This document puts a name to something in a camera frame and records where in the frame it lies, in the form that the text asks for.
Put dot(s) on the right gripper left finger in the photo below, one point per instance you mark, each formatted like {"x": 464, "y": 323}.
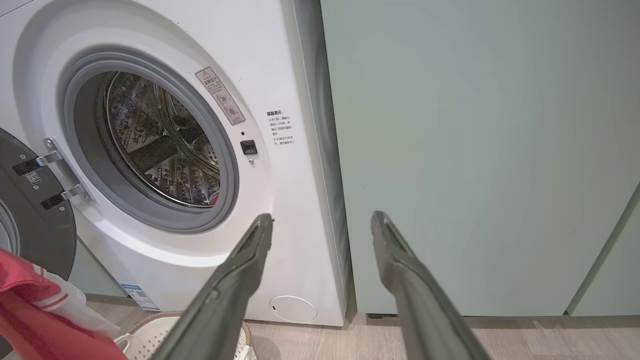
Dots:
{"x": 225, "y": 300}

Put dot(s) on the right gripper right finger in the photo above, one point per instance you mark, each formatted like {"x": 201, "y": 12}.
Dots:
{"x": 420, "y": 300}

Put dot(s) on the red and white garment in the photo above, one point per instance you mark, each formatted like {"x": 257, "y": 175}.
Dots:
{"x": 214, "y": 198}

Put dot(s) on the red garment with white stripes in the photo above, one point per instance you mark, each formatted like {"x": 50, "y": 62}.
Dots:
{"x": 30, "y": 320}

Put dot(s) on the washing machine glass door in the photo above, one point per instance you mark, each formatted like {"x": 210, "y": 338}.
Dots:
{"x": 40, "y": 225}

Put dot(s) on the pale green cabinet panel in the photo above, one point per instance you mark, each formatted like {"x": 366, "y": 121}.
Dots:
{"x": 90, "y": 280}
{"x": 475, "y": 125}

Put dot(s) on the black door latch socket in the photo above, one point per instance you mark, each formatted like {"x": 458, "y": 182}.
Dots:
{"x": 248, "y": 147}

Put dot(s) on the stainless steel washing machine drum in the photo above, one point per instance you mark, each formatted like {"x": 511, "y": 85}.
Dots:
{"x": 150, "y": 125}

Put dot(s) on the silver metal door hinge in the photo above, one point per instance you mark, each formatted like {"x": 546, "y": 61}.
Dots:
{"x": 67, "y": 172}

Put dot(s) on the white front-load washing machine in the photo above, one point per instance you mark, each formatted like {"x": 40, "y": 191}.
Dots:
{"x": 280, "y": 75}

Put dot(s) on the round white filter cover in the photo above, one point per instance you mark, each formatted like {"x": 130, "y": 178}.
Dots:
{"x": 293, "y": 309}

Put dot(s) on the cream perforated laundry basket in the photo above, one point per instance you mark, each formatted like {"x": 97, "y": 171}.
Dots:
{"x": 150, "y": 335}

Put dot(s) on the blue energy label sticker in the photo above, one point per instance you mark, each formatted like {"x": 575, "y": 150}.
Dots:
{"x": 140, "y": 297}

